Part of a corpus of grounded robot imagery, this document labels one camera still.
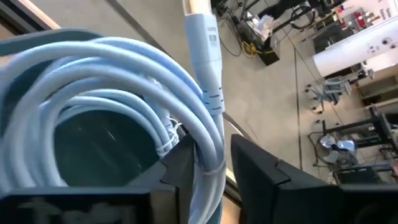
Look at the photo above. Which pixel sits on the black metal workbench frame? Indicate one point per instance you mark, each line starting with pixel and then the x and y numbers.
pixel 377 130

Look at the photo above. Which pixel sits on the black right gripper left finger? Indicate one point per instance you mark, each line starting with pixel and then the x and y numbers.
pixel 93 205

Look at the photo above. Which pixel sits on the grey office chair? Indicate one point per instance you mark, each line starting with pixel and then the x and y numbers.
pixel 331 90

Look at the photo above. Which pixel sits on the white round column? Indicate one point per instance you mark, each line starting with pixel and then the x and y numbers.
pixel 351 53

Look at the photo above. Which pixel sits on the white crumpled bag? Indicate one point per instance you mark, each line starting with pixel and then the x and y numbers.
pixel 262 25

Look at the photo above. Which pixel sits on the silver floor fan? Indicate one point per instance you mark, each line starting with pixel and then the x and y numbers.
pixel 337 146

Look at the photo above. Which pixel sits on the black table edge rail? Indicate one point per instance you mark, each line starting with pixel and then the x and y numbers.
pixel 15 15

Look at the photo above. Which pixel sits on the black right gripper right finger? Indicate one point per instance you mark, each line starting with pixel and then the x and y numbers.
pixel 280 199

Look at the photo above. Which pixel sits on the black box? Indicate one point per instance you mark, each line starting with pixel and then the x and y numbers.
pixel 270 51

